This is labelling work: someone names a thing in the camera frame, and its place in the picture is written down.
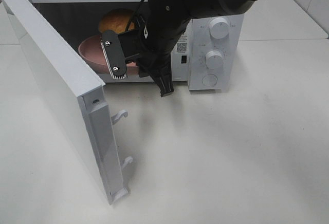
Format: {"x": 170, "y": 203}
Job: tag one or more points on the white microwave door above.
{"x": 75, "y": 95}

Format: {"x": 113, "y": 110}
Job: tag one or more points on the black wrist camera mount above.
{"x": 130, "y": 46}

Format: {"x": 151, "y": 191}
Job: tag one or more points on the upper white power knob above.
{"x": 219, "y": 27}

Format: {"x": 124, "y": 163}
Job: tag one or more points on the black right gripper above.
{"x": 165, "y": 24}

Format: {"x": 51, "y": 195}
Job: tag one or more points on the white warning label sticker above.
{"x": 182, "y": 46}

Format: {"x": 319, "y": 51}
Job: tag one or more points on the pink round plate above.
{"x": 91, "y": 51}

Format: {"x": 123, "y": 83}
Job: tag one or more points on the lower white timer knob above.
{"x": 214, "y": 59}

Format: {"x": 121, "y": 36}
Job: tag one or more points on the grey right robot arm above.
{"x": 211, "y": 8}

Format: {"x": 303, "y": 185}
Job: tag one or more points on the round white door button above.
{"x": 209, "y": 80}

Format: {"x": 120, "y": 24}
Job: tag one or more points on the toy hamburger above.
{"x": 115, "y": 20}

